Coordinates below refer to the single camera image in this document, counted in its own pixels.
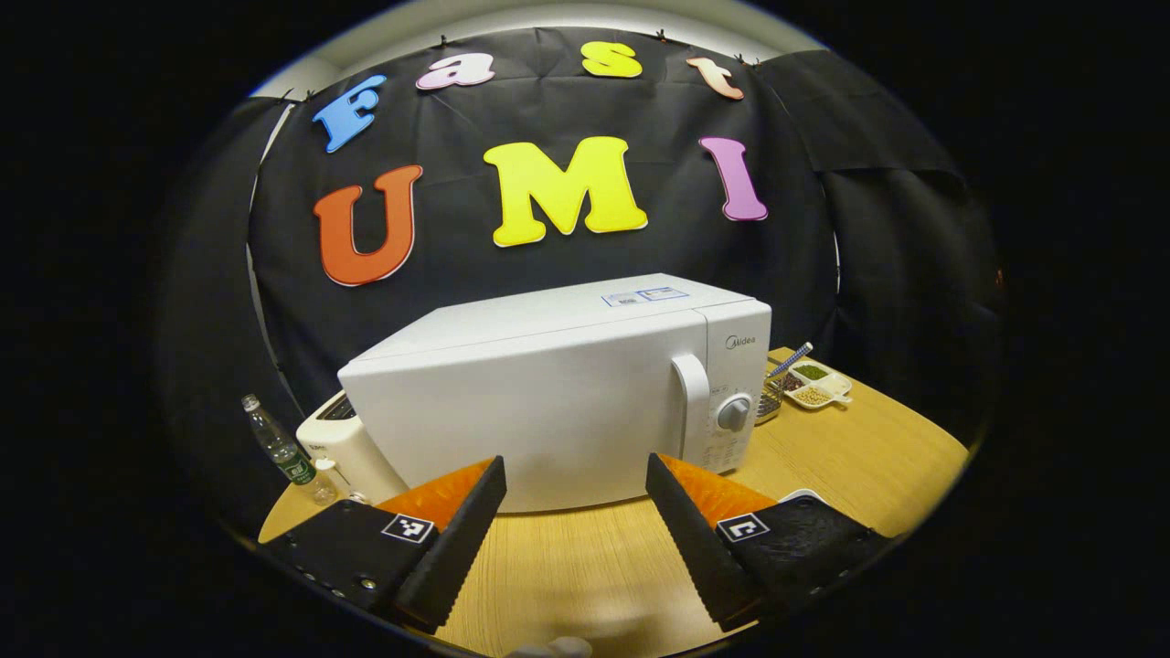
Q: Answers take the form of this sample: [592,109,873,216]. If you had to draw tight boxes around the white microwave oven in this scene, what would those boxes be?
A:
[338,272,773,515]

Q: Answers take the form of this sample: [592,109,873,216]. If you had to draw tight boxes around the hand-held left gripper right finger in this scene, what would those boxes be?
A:
[644,452,892,631]

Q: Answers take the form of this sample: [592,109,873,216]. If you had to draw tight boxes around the clear plastic water bottle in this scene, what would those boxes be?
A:
[240,393,340,507]

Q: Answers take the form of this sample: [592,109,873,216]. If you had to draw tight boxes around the white toaster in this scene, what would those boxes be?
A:
[295,390,411,506]

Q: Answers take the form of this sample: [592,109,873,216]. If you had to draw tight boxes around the clear glass cup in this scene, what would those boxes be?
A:
[756,369,797,427]

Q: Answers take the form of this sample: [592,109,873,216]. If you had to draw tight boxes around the divided white dish with beans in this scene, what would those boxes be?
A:
[784,358,855,411]

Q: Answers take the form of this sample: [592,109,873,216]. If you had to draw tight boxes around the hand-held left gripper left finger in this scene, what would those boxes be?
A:
[261,455,508,633]

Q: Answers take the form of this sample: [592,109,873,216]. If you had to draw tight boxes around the patterned utensil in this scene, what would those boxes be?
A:
[765,341,815,381]

